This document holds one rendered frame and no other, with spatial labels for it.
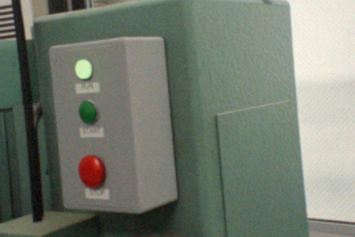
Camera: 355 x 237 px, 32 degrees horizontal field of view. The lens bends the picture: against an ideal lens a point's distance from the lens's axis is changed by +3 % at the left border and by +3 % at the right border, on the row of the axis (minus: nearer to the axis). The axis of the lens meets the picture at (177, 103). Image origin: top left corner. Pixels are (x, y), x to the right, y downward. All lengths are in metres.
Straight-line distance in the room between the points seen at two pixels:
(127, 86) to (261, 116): 0.19
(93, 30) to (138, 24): 0.06
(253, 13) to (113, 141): 0.22
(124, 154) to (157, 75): 0.08
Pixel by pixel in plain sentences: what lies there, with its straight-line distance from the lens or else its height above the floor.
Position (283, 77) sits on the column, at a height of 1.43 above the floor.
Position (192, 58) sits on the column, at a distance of 0.58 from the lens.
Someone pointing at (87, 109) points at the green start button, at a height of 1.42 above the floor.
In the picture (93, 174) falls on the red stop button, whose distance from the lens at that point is 0.58.
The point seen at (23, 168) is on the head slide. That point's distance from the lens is 0.82.
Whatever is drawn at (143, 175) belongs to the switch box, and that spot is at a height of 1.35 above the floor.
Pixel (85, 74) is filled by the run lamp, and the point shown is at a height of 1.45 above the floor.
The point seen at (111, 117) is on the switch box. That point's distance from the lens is 0.57.
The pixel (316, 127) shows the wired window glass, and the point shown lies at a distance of 2.16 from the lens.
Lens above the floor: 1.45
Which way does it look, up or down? 3 degrees down
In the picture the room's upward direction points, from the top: 5 degrees counter-clockwise
